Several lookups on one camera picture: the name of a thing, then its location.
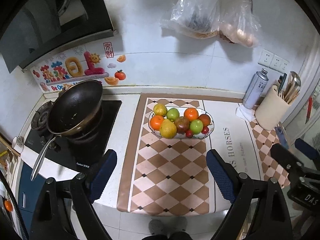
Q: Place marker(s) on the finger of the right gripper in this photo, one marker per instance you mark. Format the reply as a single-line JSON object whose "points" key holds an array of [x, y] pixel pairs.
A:
{"points": [[306, 149], [290, 163]]}

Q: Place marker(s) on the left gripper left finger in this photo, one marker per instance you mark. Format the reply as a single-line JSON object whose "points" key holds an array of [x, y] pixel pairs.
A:
{"points": [[100, 174]]}

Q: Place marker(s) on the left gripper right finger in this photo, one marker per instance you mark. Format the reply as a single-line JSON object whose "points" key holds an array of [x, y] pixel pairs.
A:
{"points": [[226, 177]]}

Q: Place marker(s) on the red cherry tomato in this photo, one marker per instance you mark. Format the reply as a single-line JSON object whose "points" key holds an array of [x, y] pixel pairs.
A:
{"points": [[189, 134], [205, 130]]}

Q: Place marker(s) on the green apple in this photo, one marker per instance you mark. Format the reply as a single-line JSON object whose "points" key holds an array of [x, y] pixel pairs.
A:
{"points": [[196, 126], [172, 114]]}

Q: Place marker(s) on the dark orange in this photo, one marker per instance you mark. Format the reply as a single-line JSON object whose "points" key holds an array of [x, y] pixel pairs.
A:
{"points": [[205, 119]]}

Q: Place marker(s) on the yellow lemon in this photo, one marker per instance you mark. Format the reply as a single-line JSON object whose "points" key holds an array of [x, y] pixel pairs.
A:
{"points": [[168, 129]]}

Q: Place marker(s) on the brown reddish pear apple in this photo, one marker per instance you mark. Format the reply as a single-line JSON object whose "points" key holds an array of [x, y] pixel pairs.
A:
{"points": [[182, 124]]}

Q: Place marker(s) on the bright orange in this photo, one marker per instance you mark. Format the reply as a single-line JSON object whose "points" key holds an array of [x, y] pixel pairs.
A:
{"points": [[191, 114]]}

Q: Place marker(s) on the yellow-green citrus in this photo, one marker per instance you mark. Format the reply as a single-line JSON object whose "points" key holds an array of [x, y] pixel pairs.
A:
{"points": [[160, 109]]}

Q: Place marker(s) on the checkered brown kitchen mat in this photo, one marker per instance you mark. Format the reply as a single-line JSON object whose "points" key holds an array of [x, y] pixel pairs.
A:
{"points": [[170, 177]]}

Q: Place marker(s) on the blue lighter tool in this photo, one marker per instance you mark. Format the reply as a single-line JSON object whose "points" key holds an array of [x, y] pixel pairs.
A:
{"points": [[281, 137]]}

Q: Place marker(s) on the black gas stove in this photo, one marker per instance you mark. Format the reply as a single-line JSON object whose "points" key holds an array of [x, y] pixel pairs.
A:
{"points": [[79, 151]]}

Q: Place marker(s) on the beige utensil holder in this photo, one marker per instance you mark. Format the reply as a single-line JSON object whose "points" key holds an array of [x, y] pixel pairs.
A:
{"points": [[271, 110]]}

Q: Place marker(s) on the white folded tissue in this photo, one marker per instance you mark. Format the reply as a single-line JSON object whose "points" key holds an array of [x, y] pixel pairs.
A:
{"points": [[245, 114]]}

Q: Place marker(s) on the black wok pan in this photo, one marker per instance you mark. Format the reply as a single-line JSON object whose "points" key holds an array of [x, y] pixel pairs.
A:
{"points": [[71, 112]]}

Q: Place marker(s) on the silver spray can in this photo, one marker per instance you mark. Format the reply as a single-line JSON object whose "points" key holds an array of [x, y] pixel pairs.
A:
{"points": [[255, 89]]}

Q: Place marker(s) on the plastic bag with food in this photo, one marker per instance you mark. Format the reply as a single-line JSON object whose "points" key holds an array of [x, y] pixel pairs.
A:
{"points": [[238, 24]]}

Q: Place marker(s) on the black range hood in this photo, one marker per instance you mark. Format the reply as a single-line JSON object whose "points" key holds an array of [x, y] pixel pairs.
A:
{"points": [[31, 29]]}

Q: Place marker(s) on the clear plastic bag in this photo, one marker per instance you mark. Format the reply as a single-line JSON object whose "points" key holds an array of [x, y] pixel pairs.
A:
{"points": [[198, 19]]}

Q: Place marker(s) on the white wall socket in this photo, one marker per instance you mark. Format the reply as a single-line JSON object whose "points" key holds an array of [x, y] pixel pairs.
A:
{"points": [[273, 61]]}

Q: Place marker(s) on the colourful wall sticker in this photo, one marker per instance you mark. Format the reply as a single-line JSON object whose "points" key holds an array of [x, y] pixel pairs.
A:
{"points": [[102, 60]]}

